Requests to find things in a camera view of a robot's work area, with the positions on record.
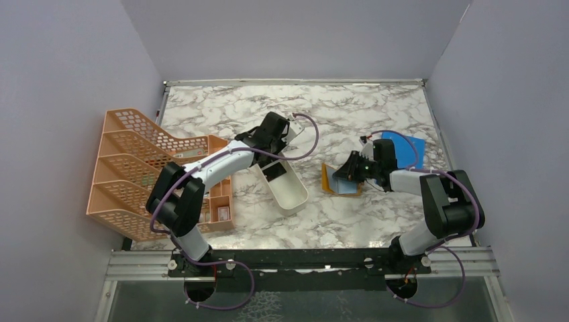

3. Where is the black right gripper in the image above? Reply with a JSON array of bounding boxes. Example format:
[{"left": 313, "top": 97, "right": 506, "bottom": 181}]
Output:
[{"left": 332, "top": 150, "right": 380, "bottom": 183}]

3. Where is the yellow leather card holder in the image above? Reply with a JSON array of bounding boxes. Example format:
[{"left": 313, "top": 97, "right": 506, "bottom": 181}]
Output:
[{"left": 321, "top": 163, "right": 362, "bottom": 197}]

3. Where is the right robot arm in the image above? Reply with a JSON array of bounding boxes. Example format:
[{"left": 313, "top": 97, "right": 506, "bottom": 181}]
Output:
[{"left": 323, "top": 137, "right": 485, "bottom": 273}]

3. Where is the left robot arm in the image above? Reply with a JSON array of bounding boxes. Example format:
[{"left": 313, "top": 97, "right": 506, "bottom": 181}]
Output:
[{"left": 146, "top": 112, "right": 303, "bottom": 276}]

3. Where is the white plastic card tray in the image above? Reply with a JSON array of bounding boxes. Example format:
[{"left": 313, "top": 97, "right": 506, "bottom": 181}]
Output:
[{"left": 253, "top": 160, "right": 309, "bottom": 216}]

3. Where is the peach plastic file rack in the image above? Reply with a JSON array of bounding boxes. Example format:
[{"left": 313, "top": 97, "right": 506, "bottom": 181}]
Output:
[{"left": 87, "top": 108, "right": 228, "bottom": 242}]

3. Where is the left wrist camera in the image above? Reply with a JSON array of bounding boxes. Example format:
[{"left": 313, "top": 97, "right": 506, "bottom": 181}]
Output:
[{"left": 281, "top": 114, "right": 304, "bottom": 144}]

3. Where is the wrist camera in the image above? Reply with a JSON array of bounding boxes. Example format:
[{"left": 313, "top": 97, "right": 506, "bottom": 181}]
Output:
[
  {"left": 359, "top": 136, "right": 374, "bottom": 160},
  {"left": 281, "top": 114, "right": 304, "bottom": 144}
]

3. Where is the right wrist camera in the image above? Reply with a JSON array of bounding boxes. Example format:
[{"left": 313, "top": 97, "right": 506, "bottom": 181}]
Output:
[{"left": 359, "top": 136, "right": 374, "bottom": 160}]

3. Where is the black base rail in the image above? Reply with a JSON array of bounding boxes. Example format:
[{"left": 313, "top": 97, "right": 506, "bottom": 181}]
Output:
[{"left": 167, "top": 248, "right": 431, "bottom": 292}]

